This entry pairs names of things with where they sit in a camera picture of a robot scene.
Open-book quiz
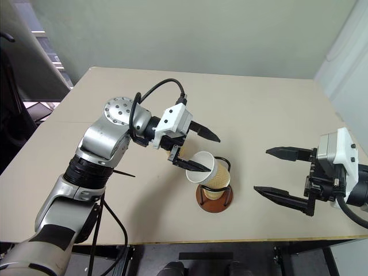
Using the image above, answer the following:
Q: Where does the wire cup holder brown base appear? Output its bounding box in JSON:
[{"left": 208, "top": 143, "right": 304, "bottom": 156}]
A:
[{"left": 195, "top": 156, "right": 235, "bottom": 213}]

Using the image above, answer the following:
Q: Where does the black left arm wrist cable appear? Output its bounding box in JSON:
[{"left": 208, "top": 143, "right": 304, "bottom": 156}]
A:
[{"left": 128, "top": 79, "right": 189, "bottom": 146}]

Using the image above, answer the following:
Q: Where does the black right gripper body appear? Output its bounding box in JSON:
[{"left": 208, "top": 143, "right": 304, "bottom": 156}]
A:
[{"left": 304, "top": 147, "right": 347, "bottom": 204}]

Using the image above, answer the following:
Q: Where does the brown ribbed paper cup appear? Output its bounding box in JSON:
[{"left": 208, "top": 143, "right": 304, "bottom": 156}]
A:
[{"left": 185, "top": 151, "right": 232, "bottom": 201}]

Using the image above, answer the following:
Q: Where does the black hanging arm cable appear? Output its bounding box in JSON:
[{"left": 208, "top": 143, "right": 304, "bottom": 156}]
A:
[{"left": 87, "top": 198, "right": 129, "bottom": 276}]

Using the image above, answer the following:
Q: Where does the white partition panel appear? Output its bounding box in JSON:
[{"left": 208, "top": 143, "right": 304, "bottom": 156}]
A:
[{"left": 313, "top": 0, "right": 368, "bottom": 150}]

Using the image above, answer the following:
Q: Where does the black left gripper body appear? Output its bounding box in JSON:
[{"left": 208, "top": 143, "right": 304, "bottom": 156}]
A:
[{"left": 159, "top": 121, "right": 193, "bottom": 152}]

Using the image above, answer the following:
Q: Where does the black right arm wrist cable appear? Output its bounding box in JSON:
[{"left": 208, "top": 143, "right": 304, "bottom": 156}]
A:
[{"left": 333, "top": 169, "right": 368, "bottom": 231}]

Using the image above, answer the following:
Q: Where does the black chair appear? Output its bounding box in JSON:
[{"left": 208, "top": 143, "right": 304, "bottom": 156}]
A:
[{"left": 0, "top": 31, "right": 38, "bottom": 177}]

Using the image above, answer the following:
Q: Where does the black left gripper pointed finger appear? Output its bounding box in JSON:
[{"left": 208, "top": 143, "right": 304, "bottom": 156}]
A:
[
  {"left": 189, "top": 120, "right": 222, "bottom": 144},
  {"left": 167, "top": 145, "right": 213, "bottom": 174}
]

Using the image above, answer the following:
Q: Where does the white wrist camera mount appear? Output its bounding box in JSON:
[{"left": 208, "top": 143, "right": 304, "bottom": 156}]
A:
[
  {"left": 152, "top": 103, "right": 194, "bottom": 150},
  {"left": 316, "top": 127, "right": 360, "bottom": 208}
]

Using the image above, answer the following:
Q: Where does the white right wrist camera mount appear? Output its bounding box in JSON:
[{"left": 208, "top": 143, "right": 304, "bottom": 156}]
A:
[{"left": 316, "top": 127, "right": 360, "bottom": 208}]

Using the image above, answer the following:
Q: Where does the black metal table frame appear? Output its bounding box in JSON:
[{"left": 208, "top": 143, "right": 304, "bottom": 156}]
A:
[{"left": 71, "top": 238, "right": 346, "bottom": 276}]

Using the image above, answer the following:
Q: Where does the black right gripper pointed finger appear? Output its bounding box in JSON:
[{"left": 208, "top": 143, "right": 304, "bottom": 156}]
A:
[
  {"left": 253, "top": 185, "right": 315, "bottom": 217},
  {"left": 265, "top": 146, "right": 313, "bottom": 162}
]

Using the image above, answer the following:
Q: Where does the black cable tie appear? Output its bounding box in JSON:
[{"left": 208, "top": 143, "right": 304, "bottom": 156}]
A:
[{"left": 112, "top": 168, "right": 136, "bottom": 178}]

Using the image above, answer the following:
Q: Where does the black flat strip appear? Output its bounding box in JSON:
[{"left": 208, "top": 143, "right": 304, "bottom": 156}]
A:
[{"left": 178, "top": 252, "right": 234, "bottom": 261}]

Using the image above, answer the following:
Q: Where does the black arm wrist cable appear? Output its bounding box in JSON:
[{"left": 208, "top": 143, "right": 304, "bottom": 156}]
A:
[
  {"left": 333, "top": 169, "right": 368, "bottom": 231},
  {"left": 128, "top": 79, "right": 189, "bottom": 146}
]

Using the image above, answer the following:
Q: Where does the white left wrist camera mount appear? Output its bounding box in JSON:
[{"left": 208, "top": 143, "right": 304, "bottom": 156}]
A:
[{"left": 152, "top": 103, "right": 194, "bottom": 150}]

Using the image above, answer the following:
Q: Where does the dark rounded shape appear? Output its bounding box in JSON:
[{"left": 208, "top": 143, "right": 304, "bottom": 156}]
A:
[{"left": 159, "top": 260, "right": 187, "bottom": 276}]

